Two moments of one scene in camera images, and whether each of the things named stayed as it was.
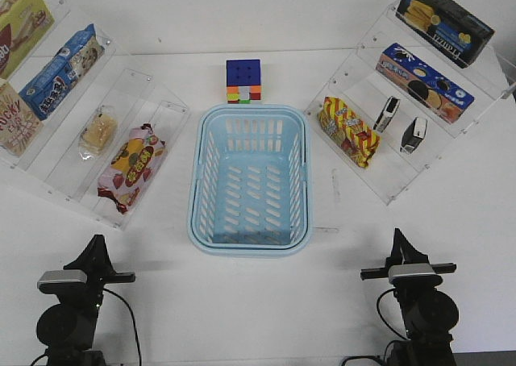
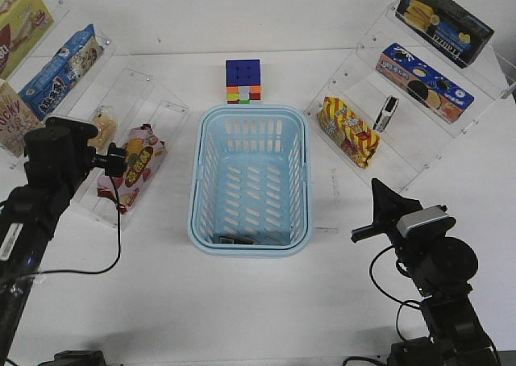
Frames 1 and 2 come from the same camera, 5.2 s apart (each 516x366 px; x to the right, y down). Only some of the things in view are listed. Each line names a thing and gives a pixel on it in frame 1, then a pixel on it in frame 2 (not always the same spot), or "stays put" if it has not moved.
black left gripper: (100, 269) → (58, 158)
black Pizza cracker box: (442, 26) stays put
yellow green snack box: (25, 18) stays put
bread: (99, 133) stays put
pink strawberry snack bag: (133, 167) stays put
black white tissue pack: (414, 135) → (229, 239)
